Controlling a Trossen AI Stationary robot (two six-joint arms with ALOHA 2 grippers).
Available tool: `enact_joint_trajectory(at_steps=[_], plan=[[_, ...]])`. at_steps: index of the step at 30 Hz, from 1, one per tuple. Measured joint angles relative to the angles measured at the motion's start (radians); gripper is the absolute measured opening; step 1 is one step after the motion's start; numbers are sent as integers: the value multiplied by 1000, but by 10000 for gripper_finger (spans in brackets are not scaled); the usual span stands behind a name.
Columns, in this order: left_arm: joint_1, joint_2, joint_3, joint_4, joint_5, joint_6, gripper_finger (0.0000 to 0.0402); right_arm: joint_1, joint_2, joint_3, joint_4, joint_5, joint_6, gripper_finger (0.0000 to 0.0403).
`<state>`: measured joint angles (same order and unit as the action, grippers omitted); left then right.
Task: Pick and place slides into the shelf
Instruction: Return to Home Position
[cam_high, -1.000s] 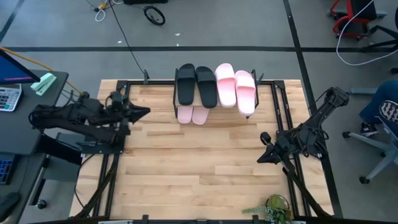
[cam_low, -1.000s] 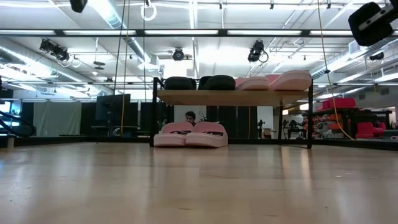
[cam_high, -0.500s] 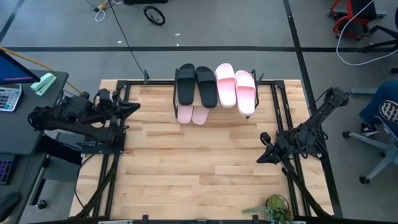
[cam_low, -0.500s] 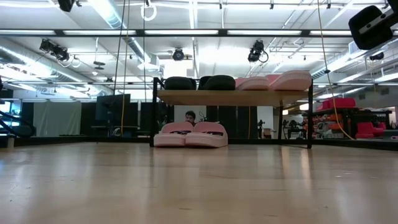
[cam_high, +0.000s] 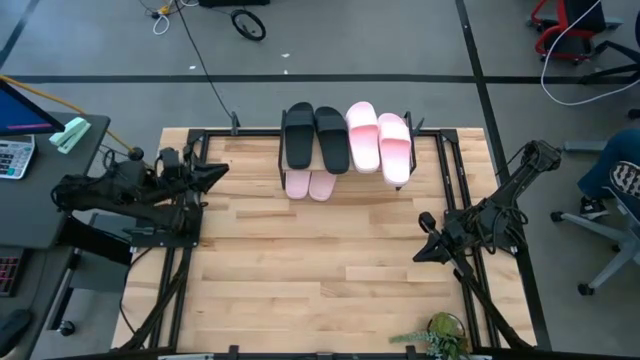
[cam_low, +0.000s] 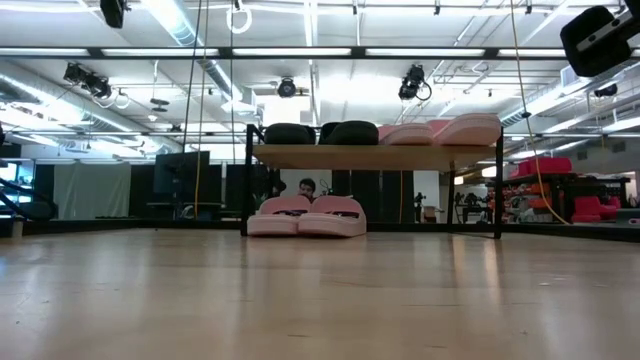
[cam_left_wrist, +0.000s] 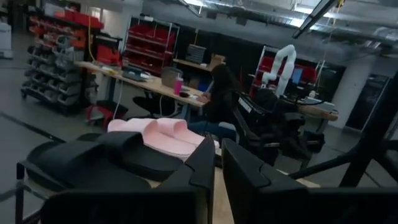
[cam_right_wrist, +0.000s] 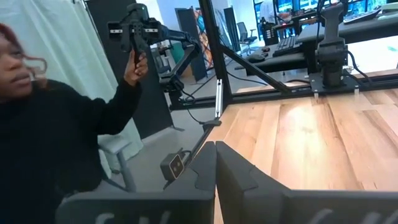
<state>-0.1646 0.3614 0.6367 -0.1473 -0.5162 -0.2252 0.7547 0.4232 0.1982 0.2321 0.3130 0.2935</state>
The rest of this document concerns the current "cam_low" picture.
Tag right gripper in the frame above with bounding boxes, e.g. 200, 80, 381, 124
559, 4, 634, 79

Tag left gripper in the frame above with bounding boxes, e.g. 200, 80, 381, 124
99, 0, 127, 30

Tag pink slide sandal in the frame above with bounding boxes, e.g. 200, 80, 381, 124
377, 122, 435, 147
427, 112, 503, 147
246, 195, 312, 237
298, 194, 368, 238

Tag black slide sandal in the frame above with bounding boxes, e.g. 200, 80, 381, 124
263, 122, 318, 146
318, 120, 380, 147

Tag wooden shelf black metal legs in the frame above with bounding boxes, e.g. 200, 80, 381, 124
241, 123, 505, 240

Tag black ceiling spotlight cluster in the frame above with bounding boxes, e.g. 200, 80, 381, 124
63, 62, 112, 100

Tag red storage bin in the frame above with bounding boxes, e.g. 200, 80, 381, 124
508, 156, 574, 177
571, 195, 621, 224

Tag black storage rack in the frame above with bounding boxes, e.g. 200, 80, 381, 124
487, 172, 632, 225

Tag black background monitor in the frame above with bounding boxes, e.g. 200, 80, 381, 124
152, 150, 211, 197

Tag white background curtain panel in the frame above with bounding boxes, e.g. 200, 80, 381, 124
52, 162, 132, 221

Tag linear ceiling light fixture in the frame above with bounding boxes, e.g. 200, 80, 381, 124
0, 46, 640, 60

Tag person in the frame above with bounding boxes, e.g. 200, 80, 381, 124
297, 177, 318, 204

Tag silver ceiling air duct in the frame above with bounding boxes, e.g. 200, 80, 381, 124
142, 0, 251, 109

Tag black hanging cable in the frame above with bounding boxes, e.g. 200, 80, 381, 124
182, 0, 203, 146

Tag white cable loop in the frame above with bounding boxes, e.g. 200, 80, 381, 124
224, 0, 254, 36

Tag yellow hanging cable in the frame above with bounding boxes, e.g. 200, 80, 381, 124
508, 0, 571, 226
193, 0, 210, 220

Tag black metal table frame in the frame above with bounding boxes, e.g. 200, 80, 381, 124
0, 217, 640, 245

